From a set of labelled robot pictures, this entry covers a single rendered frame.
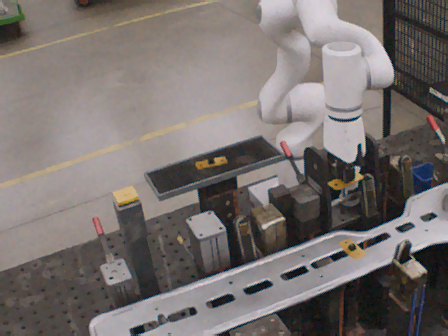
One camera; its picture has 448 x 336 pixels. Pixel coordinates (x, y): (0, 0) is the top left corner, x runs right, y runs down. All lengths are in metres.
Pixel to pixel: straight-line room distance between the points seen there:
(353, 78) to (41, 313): 1.29
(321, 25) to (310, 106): 0.59
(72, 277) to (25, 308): 0.21
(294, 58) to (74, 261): 1.06
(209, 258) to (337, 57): 0.62
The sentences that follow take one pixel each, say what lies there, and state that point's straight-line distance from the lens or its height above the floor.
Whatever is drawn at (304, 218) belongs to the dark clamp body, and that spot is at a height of 1.02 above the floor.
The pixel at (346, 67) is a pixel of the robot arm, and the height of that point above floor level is 1.54.
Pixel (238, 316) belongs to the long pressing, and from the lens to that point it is 1.49.
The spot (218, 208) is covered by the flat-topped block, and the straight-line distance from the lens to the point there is 1.76.
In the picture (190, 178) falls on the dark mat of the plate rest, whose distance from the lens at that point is 1.68.
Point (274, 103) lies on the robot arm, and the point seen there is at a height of 1.20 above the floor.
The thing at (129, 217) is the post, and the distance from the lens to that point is 1.67.
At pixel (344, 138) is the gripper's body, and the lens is 1.39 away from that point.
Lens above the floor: 2.05
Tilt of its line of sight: 34 degrees down
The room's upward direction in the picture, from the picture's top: 4 degrees counter-clockwise
